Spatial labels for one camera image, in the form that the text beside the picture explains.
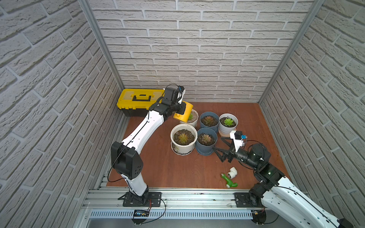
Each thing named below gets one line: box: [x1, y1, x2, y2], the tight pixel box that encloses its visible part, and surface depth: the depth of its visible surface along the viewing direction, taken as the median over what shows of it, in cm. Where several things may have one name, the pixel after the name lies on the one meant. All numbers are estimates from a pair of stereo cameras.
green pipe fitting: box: [220, 172, 239, 189], surface depth 80 cm
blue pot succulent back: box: [199, 111, 220, 133], surface depth 99 cm
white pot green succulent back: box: [179, 108, 199, 128], surface depth 98 cm
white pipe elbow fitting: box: [227, 166, 238, 180], surface depth 83 cm
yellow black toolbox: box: [116, 88, 165, 117], surface depth 100 cm
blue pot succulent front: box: [195, 127, 218, 157], surface depth 90 cm
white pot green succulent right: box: [218, 113, 239, 135], surface depth 97 cm
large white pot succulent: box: [170, 123, 198, 156], surface depth 89 cm
